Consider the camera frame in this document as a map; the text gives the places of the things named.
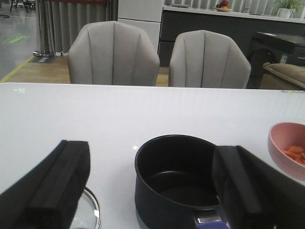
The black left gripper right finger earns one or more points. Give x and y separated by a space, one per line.
253 194

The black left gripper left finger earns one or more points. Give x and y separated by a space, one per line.
47 196

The glass lid blue knob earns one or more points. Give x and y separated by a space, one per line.
88 214

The pink bowl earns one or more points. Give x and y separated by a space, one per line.
286 146

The dark blue pot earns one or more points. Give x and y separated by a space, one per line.
174 188

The tan cushion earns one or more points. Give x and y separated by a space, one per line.
281 76

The dark floor mat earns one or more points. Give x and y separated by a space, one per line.
37 59

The right grey chair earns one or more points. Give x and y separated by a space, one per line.
206 59

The grey chair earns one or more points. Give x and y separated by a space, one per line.
113 53
206 59

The dark side table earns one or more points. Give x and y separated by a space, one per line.
273 48

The left grey chair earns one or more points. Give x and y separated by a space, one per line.
113 53

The dark kitchen counter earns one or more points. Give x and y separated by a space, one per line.
239 26

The potted plant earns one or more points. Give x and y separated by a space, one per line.
287 8

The fruit plate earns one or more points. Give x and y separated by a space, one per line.
223 6

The red barrier belt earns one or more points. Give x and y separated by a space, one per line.
99 2

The white cabinet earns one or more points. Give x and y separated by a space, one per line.
145 14

